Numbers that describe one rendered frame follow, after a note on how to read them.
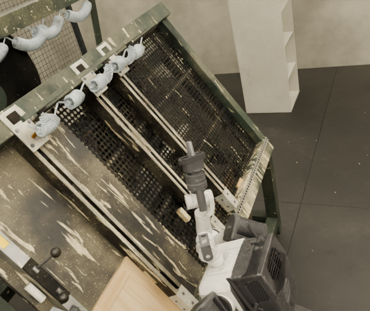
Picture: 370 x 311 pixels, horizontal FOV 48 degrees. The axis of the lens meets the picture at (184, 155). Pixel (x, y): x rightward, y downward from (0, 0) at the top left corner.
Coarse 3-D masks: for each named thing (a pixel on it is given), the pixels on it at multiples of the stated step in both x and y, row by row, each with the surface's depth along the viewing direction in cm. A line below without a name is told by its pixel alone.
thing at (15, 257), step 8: (0, 232) 148; (8, 240) 149; (0, 248) 146; (8, 248) 148; (16, 248) 150; (0, 256) 148; (8, 256) 146; (16, 256) 148; (24, 256) 150; (16, 264) 147; (24, 264) 149; (24, 272) 149; (32, 280) 150; (40, 288) 151; (48, 296) 152; (56, 304) 154; (64, 304) 153; (72, 304) 155; (80, 304) 157
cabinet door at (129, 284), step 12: (120, 264) 181; (132, 264) 184; (120, 276) 177; (132, 276) 181; (144, 276) 185; (108, 288) 171; (120, 288) 174; (132, 288) 179; (144, 288) 183; (156, 288) 187; (108, 300) 168; (120, 300) 172; (132, 300) 176; (144, 300) 180; (156, 300) 184; (168, 300) 189
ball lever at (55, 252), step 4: (56, 248) 147; (52, 252) 147; (56, 252) 147; (60, 252) 148; (52, 256) 147; (56, 256) 147; (44, 260) 149; (40, 264) 149; (32, 268) 149; (36, 268) 149; (36, 272) 149
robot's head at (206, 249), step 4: (200, 236) 151; (204, 236) 152; (208, 236) 151; (200, 240) 149; (208, 240) 148; (200, 244) 146; (204, 244) 146; (208, 244) 145; (204, 248) 145; (208, 248) 145; (212, 248) 147; (200, 252) 147; (204, 252) 145; (208, 252) 146; (212, 252) 147; (200, 256) 147; (204, 256) 146; (208, 256) 147; (212, 256) 146; (204, 260) 148; (208, 260) 147; (212, 260) 148
